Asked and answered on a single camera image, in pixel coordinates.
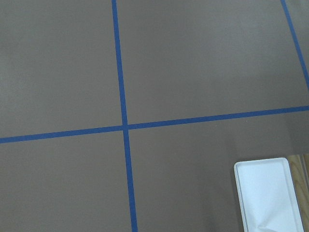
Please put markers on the white towel rack with wooden bars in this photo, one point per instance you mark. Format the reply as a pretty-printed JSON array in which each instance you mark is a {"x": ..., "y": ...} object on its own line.
[{"x": 274, "y": 194}]

